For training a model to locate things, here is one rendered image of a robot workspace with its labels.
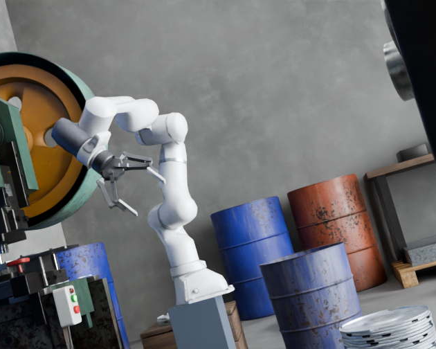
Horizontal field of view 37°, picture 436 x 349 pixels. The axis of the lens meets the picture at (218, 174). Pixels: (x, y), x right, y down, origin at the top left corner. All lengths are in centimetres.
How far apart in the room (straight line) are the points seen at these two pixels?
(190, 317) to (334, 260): 88
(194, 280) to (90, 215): 382
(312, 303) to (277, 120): 306
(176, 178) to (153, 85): 366
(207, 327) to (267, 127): 361
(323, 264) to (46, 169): 133
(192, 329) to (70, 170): 101
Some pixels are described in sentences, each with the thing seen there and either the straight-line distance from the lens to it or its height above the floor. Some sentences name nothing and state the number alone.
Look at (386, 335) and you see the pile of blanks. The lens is 210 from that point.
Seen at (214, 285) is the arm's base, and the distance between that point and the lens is 242.
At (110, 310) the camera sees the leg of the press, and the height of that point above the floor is 48.
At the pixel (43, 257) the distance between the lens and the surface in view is 269.
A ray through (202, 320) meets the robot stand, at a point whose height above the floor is 38.
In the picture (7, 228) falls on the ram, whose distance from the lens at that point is 270.
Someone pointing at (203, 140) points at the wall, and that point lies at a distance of 591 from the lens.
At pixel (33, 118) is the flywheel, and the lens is 317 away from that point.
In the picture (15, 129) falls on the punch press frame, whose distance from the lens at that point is 292.
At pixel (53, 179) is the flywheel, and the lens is 310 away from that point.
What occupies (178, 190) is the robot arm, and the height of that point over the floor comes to 86.
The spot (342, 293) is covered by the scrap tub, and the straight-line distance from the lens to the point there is 305.
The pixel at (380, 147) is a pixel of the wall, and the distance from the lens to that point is 579.
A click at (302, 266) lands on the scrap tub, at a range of 298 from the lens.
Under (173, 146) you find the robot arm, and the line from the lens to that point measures 250.
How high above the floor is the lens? 62
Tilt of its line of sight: 6 degrees up
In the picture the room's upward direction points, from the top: 16 degrees counter-clockwise
